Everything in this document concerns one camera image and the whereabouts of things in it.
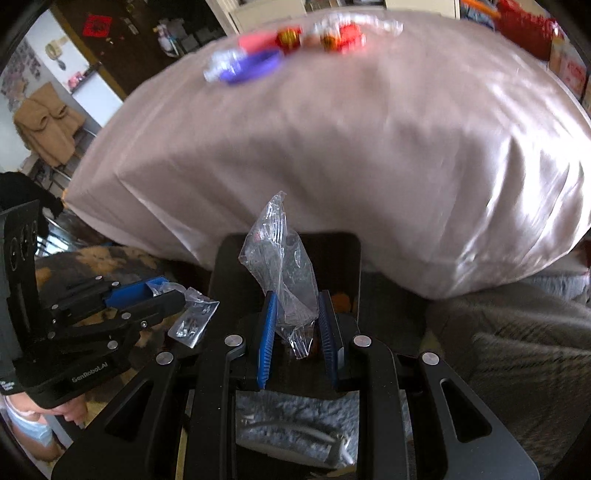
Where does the tan hanging robe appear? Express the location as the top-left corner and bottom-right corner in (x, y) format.
(13, 83), (86, 167)

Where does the grey-blue crumpled wrapper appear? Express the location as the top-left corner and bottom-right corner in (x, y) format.
(202, 47), (242, 85)

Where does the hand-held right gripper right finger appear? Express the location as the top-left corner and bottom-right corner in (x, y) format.
(318, 290), (541, 480)

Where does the person's left hand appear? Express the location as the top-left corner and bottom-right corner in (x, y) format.
(46, 398), (89, 428)

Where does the orange crumpled paper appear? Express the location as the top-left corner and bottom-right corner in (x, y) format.
(322, 21), (367, 53)

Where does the dark cloth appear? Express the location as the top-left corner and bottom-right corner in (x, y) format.
(0, 172), (65, 217)

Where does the wall photo collage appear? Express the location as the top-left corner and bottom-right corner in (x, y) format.
(0, 39), (44, 100)

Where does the small pink white bag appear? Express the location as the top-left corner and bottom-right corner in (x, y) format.
(154, 18), (178, 56)

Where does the clear plastic bag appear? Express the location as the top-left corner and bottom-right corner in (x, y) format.
(239, 191), (320, 361)

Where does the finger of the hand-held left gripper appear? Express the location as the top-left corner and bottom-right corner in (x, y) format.
(46, 293), (186, 356)
(51, 276), (169, 315)

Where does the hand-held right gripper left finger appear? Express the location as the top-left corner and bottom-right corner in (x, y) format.
(51, 291), (280, 480)

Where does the cream grey TV cabinet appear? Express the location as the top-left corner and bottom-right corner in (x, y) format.
(205, 0), (462, 33)

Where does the pink satin tablecloth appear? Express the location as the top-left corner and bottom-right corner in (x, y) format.
(62, 7), (591, 301)

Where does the small clear plastic wrapper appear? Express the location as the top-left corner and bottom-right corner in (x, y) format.
(150, 282), (221, 348)

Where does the black trash bin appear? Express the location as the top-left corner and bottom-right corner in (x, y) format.
(208, 233), (365, 393)

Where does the grey plaid cloth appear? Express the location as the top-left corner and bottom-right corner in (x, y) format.
(360, 265), (591, 480)

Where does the person's left forearm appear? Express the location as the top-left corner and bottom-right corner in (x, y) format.
(4, 397), (63, 462)

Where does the dark brown door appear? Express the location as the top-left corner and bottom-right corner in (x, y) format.
(55, 0), (236, 100)

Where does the red plastic basket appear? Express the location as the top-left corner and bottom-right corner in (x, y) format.
(496, 0), (561, 61)

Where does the red gold candy wrapper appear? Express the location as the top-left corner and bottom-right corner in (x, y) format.
(276, 27), (304, 55)

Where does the orange foam stick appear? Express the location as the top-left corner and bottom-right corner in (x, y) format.
(459, 0), (502, 21)

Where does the red diamond door paper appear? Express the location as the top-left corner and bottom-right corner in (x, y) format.
(83, 14), (114, 40)

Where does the white board panel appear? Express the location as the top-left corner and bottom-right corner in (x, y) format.
(69, 69), (127, 139)

